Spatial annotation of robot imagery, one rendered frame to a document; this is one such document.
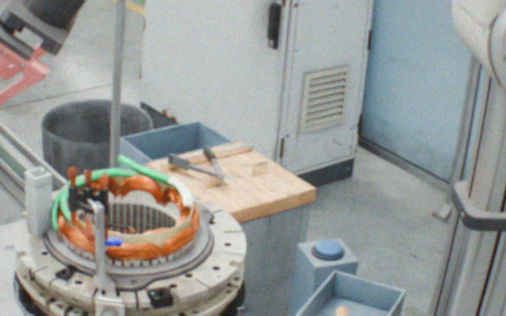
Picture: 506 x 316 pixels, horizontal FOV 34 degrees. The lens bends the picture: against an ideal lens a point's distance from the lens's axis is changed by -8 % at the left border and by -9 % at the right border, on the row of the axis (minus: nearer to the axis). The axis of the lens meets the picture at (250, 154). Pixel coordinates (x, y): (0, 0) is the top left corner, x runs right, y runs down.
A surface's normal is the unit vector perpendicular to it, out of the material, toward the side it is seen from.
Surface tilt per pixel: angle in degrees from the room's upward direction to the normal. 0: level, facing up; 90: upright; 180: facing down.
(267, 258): 90
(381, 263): 0
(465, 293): 90
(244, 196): 0
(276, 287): 90
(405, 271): 0
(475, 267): 90
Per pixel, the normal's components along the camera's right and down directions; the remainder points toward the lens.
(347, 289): -0.44, 0.34
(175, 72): -0.77, 0.21
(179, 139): 0.60, 0.38
